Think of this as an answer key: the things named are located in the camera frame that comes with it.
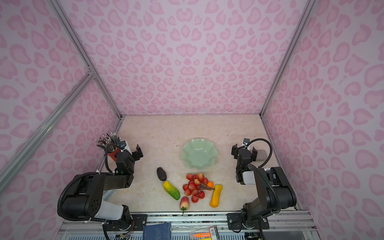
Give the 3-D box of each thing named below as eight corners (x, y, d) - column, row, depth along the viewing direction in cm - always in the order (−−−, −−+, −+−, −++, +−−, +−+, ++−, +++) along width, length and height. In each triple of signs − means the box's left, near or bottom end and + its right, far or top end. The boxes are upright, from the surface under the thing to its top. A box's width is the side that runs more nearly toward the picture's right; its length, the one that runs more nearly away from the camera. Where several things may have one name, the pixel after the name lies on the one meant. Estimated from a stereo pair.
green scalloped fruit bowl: (181, 171, 92) (180, 167, 88) (183, 142, 106) (182, 138, 102) (218, 171, 92) (219, 167, 88) (215, 142, 106) (216, 138, 102)
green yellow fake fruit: (161, 187, 86) (160, 185, 83) (167, 181, 88) (166, 179, 85) (176, 201, 81) (175, 200, 78) (182, 195, 83) (181, 193, 80)
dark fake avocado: (156, 180, 88) (155, 178, 86) (158, 169, 93) (157, 167, 90) (166, 180, 88) (165, 178, 86) (167, 169, 93) (166, 167, 90)
